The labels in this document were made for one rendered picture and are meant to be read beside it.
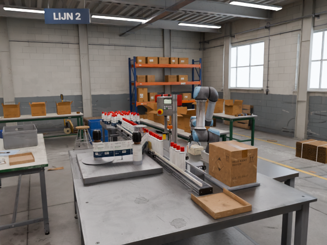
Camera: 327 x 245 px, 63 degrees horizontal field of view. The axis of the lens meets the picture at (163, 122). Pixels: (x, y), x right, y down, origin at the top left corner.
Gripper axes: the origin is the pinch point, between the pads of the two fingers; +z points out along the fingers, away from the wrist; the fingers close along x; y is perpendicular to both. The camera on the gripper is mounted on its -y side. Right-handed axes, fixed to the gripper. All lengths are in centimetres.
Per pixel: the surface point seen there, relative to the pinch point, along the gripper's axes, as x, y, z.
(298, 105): -495, 257, -11
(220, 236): 14, -64, 68
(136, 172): 84, -41, 3
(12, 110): 208, 522, -22
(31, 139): 165, 138, -4
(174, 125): 32.7, -14.9, -29.8
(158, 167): 64, -43, 2
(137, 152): 77, -26, -10
